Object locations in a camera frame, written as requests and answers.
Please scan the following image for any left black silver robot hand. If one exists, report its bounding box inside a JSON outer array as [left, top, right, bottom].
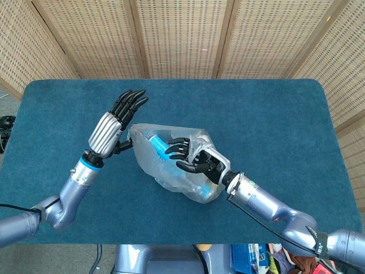
[[88, 89, 149, 159]]

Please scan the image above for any blue plastic basket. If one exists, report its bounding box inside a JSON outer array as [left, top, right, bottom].
[[230, 244, 270, 274]]

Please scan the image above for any light blue printed carton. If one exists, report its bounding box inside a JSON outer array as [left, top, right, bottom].
[[149, 135, 178, 161]]

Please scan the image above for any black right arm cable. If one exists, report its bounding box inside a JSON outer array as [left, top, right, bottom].
[[227, 196, 365, 271]]

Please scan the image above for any blue-grey robot torso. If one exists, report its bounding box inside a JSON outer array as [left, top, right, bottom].
[[113, 244, 232, 274]]

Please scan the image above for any red flat item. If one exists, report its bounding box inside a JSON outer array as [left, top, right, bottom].
[[313, 260, 332, 274]]

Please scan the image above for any woven bamboo folding screen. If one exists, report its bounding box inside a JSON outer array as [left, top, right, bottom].
[[0, 0, 365, 213]]

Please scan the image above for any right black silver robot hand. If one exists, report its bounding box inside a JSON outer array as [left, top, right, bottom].
[[165, 137, 231, 185]]

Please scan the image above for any brown crumpled cloth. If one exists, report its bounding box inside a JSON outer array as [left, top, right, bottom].
[[287, 255, 318, 274]]

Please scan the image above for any black floor equipment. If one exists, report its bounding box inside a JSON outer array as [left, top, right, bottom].
[[0, 115, 17, 154]]

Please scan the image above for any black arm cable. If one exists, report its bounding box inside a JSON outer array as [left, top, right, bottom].
[[0, 203, 41, 213], [227, 196, 365, 271]]

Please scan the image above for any clear plastic shopping bag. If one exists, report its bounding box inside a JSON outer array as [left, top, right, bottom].
[[127, 123, 226, 204]]

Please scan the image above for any light blue cylindrical can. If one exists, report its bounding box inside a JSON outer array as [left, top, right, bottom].
[[198, 184, 221, 202]]

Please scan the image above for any black floor cable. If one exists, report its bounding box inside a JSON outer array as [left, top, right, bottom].
[[90, 244, 104, 272]]

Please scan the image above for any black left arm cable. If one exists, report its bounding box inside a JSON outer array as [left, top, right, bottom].
[[0, 203, 41, 213]]

